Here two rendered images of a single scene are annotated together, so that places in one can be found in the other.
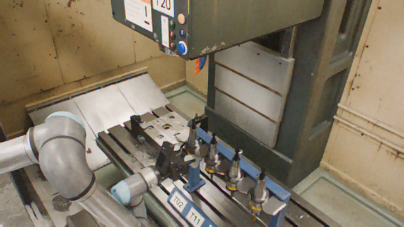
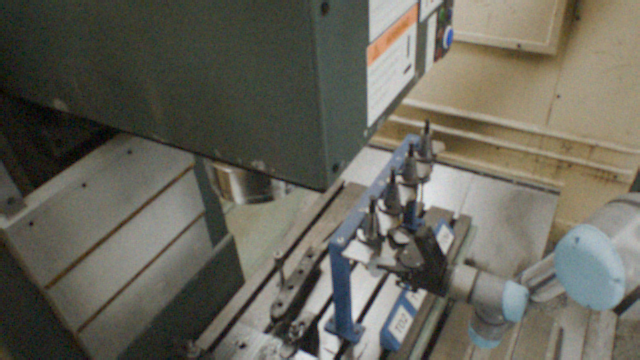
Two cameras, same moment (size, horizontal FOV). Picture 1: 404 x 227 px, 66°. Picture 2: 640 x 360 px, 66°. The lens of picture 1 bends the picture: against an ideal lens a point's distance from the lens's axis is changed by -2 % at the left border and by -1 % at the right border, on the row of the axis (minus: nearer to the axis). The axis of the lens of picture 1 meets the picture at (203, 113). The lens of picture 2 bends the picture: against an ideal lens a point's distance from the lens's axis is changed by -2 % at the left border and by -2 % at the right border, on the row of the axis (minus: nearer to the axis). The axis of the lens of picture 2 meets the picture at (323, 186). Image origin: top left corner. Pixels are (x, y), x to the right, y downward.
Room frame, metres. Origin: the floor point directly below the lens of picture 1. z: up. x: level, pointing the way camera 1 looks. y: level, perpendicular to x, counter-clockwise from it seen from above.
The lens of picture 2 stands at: (1.24, 0.76, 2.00)
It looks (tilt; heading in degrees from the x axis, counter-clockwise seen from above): 39 degrees down; 254
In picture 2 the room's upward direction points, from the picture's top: 5 degrees counter-clockwise
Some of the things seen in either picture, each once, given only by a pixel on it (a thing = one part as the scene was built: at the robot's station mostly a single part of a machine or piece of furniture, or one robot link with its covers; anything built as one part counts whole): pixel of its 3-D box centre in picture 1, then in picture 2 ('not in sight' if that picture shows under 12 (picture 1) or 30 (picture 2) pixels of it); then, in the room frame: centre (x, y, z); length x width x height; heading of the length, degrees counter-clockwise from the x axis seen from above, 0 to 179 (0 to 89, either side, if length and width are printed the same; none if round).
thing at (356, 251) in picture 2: (184, 137); (361, 252); (0.97, 0.07, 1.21); 0.07 x 0.05 x 0.01; 132
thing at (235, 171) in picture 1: (235, 166); (410, 165); (0.77, -0.11, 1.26); 0.04 x 0.04 x 0.07
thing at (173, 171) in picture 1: (166, 168); (424, 271); (0.85, 0.13, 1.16); 0.12 x 0.08 x 0.09; 132
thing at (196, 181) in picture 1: (194, 161); (341, 292); (1.01, 0.03, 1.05); 0.10 x 0.05 x 0.30; 132
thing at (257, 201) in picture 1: (258, 195); (424, 156); (0.69, -0.19, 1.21); 0.06 x 0.06 x 0.03
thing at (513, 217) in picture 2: not in sight; (400, 242); (0.68, -0.33, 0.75); 0.89 x 0.70 x 0.26; 132
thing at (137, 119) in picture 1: (139, 125); not in sight; (1.35, 0.34, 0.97); 0.13 x 0.03 x 0.15; 42
